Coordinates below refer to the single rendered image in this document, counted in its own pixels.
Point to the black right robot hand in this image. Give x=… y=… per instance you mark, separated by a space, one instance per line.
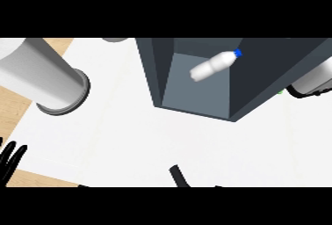
x=178 y=177

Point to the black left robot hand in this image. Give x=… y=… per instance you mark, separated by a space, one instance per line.
x=8 y=164

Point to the dark grey cabinet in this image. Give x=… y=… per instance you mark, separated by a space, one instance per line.
x=197 y=93

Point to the white water bottle blue cap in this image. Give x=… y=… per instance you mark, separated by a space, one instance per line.
x=213 y=66

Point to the dark grey cabinet door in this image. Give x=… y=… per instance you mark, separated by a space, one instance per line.
x=271 y=67

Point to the large white grey-rimmed cylinder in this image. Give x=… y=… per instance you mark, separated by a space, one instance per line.
x=39 y=76

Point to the small green object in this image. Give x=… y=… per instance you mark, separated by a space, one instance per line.
x=281 y=92

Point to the grey round object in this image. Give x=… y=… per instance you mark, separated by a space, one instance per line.
x=114 y=39

